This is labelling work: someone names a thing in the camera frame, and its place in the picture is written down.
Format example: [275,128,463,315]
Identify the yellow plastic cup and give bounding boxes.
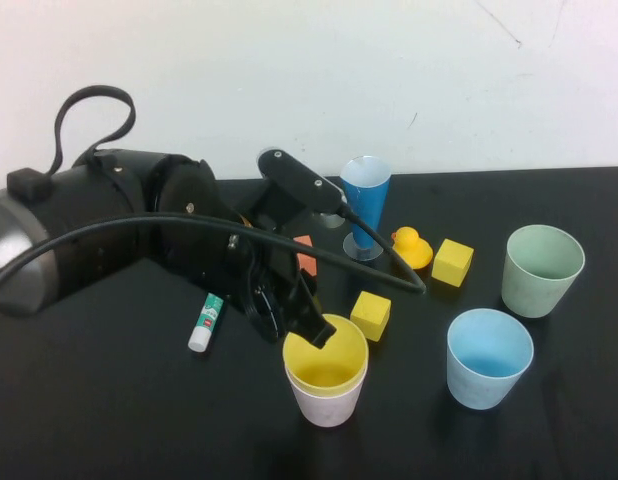
[282,313,370,400]

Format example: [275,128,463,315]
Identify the white green glue stick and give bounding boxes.
[187,292,226,354]

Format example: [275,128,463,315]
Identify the black looped flat cable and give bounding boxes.
[6,84,138,202]

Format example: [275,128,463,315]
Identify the pale green plastic cup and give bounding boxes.
[500,224,587,319]

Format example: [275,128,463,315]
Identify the thick black cable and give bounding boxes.
[0,211,429,297]

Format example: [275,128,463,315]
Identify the yellow rubber duck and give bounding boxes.
[391,226,434,271]

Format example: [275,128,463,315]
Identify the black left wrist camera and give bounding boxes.
[233,146,351,232]

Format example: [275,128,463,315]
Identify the light blue plastic cup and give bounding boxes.
[446,307,535,412]

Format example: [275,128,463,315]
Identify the orange foam cube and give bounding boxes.
[292,234,320,279]

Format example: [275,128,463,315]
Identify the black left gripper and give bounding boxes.
[203,199,339,351]

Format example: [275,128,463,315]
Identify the blue cone glass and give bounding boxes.
[339,154,393,262]

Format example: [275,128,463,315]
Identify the pink plastic cup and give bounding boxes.
[283,367,368,429]

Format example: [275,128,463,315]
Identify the yellow foam cube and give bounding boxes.
[430,238,475,289]
[349,290,393,343]

